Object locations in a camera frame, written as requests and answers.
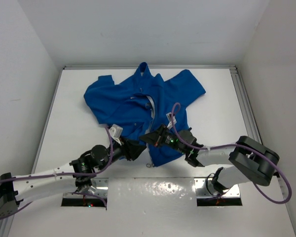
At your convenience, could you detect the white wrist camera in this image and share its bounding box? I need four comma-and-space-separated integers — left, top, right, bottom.
166, 112, 177, 130
109, 124, 123, 145

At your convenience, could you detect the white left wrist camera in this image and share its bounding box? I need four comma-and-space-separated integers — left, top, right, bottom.
109, 124, 123, 145

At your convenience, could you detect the blue zip-up jacket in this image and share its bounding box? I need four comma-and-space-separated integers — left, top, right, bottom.
83, 61, 207, 168

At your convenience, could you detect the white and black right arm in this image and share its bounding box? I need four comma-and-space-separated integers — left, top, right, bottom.
140, 125, 279, 196

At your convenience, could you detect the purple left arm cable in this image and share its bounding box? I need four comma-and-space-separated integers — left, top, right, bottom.
0, 125, 116, 222

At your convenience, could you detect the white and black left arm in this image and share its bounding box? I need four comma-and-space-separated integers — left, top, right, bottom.
0, 139, 146, 220

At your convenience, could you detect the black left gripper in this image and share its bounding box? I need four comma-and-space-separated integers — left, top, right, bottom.
98, 134, 146, 170

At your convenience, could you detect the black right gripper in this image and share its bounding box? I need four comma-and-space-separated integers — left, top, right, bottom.
139, 123, 187, 155

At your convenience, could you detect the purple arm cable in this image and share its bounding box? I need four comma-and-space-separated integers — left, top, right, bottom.
171, 101, 293, 204
0, 125, 116, 222

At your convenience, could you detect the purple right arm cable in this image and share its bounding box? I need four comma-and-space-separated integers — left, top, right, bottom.
171, 101, 293, 204

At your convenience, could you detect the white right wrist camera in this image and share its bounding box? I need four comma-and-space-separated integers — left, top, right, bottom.
166, 112, 177, 130

